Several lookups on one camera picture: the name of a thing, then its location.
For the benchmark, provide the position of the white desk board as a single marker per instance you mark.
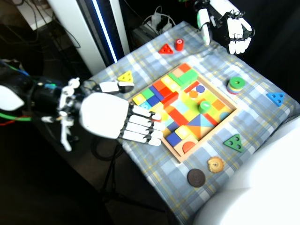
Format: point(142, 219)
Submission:
point(35, 16)

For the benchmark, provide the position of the green knob peg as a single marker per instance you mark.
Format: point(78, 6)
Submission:
point(205, 106)

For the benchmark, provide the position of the green triangle block with holes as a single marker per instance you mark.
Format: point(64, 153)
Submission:
point(234, 142)

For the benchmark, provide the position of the blue plaid cloth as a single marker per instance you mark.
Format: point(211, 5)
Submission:
point(211, 58)

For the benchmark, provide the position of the yellow triangle block with holes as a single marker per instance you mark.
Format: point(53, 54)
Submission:
point(126, 77)

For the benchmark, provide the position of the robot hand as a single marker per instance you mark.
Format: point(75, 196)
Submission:
point(236, 28)
point(105, 114)

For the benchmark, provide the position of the black tripod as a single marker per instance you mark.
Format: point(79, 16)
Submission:
point(104, 198)

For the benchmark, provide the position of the blue triangle block with holes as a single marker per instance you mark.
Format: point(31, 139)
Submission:
point(276, 98)

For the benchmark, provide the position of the white power strip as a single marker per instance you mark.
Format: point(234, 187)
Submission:
point(155, 20)

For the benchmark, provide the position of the dark brown round cookie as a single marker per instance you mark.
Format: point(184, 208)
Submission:
point(196, 177)

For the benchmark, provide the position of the white robot body shell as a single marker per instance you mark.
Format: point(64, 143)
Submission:
point(257, 187)

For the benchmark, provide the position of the wooden block tray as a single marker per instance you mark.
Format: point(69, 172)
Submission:
point(179, 155)

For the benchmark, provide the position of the red cylinder block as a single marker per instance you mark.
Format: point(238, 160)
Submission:
point(179, 45)

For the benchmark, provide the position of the white column with blue stripe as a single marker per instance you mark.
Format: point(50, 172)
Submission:
point(70, 28)

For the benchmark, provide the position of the red triangle block with holes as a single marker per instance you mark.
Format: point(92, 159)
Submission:
point(166, 49)

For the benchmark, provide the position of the tan flower cookie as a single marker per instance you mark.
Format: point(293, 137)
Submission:
point(215, 164)

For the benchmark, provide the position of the grey box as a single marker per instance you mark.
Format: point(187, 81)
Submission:
point(143, 34)

